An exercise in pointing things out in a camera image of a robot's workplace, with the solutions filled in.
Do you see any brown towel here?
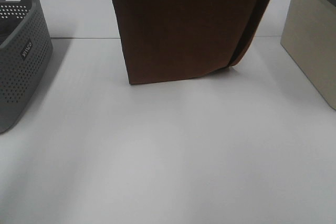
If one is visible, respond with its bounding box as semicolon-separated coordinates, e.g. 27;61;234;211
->
112;0;270;84

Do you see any grey perforated plastic basket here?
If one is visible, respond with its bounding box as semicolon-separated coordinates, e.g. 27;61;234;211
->
1;0;53;133

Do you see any beige storage bin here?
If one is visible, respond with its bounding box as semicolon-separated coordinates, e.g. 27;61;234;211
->
281;0;335;109

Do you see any dark cloth in basket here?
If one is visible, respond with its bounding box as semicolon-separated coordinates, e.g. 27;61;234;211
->
0;23;16;44

